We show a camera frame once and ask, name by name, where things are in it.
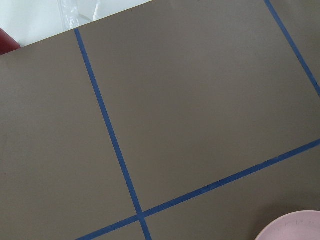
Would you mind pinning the red cylinder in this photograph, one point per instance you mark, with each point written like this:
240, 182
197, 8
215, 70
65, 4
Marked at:
7, 43

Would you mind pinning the pink plate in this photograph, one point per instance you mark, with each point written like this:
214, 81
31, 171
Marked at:
299, 225

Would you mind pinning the clear plastic sheet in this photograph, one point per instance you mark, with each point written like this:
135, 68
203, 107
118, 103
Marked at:
75, 13

